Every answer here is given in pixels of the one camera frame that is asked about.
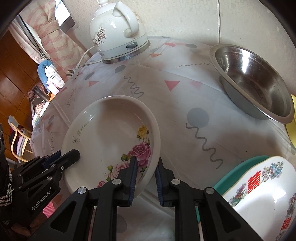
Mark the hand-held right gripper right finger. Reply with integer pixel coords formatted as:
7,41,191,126
154,157,266,241

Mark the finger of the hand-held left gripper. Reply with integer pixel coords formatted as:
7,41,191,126
54,149,81,171
43,150,62,168

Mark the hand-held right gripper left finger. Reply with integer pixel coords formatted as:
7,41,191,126
30,157,139,241

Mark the white plate with rose print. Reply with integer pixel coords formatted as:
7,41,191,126
60,95,161,202

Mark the white plate with red print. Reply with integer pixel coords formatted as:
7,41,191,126
221,156,296,241

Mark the brown ceramic bowl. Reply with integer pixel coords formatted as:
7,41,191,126
209,44,295,124

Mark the pink cloth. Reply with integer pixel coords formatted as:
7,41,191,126
44,201,55,219

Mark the light wooden chair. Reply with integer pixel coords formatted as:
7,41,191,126
8,115,33,163

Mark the white patterned tablecloth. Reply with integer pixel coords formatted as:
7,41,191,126
30,35,296,241

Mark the teal plate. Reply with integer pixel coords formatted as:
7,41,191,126
195,155,271,224

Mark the white printed box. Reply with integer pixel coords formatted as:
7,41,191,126
45,66,65,90

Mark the blue padded roll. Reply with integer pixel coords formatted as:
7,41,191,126
37,59,56,87

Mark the chrome kettle base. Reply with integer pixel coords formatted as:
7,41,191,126
101,38,151,65

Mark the pink striped curtain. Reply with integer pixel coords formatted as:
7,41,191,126
20,0,80,81

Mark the white patterned curtain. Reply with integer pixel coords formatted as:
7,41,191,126
9,19,44,64

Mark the white ceramic electric kettle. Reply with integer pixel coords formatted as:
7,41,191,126
89,0,149,61

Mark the window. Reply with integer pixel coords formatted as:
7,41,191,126
55,0,75,32

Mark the yellow plastic bowl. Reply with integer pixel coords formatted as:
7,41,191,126
285,94,296,149

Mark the white power cord with plug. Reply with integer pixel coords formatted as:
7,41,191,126
66,45,103,80

